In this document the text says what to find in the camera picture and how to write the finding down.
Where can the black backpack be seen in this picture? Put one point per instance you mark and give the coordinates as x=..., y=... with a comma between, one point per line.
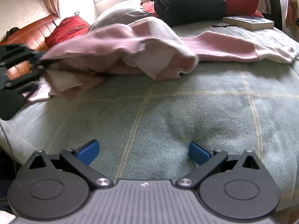
x=181, y=12

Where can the green plaid bed blanket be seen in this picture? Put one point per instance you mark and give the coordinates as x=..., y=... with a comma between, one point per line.
x=145, y=127

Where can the right pink curtain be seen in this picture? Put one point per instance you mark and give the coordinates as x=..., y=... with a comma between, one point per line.
x=292, y=15

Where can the wooden headboard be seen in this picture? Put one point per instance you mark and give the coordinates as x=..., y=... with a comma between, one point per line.
x=33, y=36

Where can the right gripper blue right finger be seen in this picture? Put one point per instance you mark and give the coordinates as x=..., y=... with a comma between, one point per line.
x=209, y=163

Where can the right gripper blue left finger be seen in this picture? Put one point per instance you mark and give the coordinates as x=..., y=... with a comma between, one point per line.
x=77, y=164

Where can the red quilt behind backpack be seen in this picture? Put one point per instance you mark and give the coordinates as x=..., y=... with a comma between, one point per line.
x=243, y=8

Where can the paperback book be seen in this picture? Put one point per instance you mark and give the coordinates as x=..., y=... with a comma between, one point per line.
x=249, y=22

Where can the red pillow at headboard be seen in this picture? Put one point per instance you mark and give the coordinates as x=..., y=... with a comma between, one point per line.
x=69, y=27

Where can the black pen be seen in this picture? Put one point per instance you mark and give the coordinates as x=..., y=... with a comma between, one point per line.
x=224, y=26

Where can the grey pillow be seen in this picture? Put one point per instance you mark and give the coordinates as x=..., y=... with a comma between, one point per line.
x=124, y=12

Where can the pink and white sweater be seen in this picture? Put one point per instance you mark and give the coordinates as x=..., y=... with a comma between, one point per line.
x=146, y=46

